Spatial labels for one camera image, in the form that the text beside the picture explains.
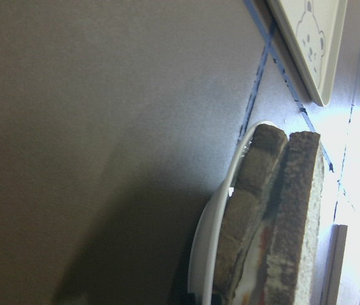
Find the fried egg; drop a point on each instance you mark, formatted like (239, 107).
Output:
(250, 287)

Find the cream bear serving tray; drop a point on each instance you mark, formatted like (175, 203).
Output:
(313, 31)

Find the brown bread slice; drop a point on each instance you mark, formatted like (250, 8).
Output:
(291, 259)

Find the white round plate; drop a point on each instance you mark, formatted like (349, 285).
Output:
(205, 242)

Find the bottom bread slice on plate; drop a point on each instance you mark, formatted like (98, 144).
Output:
(247, 206)

